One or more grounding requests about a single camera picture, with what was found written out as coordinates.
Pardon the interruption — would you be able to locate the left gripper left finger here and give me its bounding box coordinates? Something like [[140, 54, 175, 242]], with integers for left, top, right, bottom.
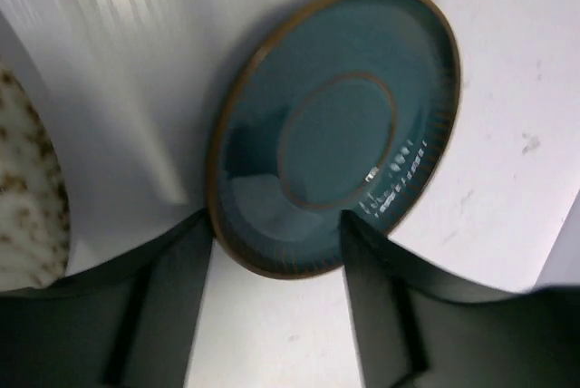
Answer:
[[1, 210, 213, 387]]

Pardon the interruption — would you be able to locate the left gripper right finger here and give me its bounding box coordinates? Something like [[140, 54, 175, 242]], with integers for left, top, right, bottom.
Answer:
[[340, 211, 579, 387]]

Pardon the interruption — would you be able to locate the teal dark saucer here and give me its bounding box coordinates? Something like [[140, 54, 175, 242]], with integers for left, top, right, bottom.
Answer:
[[207, 0, 462, 280]]

